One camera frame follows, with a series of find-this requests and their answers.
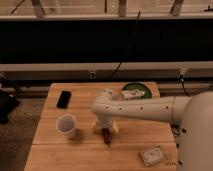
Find wall power outlet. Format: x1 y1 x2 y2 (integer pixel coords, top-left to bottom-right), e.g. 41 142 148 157
89 71 96 79

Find black object at left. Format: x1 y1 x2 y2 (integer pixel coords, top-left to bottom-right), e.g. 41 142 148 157
0 72 19 124

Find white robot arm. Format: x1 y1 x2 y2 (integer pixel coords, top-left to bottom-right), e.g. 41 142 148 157
91 89 213 171

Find wooden table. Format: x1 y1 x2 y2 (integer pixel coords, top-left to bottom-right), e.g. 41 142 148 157
24 83 177 171

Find black hanging cable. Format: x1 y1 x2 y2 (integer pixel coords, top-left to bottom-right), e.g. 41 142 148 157
109 10 142 79

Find green bowl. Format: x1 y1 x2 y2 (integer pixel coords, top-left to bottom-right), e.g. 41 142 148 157
122 82 152 99

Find black smartphone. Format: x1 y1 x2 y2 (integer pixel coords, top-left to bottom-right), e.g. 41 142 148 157
57 91 72 109

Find white rolled towel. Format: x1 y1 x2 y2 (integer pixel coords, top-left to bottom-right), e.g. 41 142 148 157
121 89 145 100

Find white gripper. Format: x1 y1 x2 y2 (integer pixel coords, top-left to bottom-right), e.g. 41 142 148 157
91 119 119 133

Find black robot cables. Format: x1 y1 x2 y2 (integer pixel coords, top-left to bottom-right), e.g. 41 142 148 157
173 74 192 141

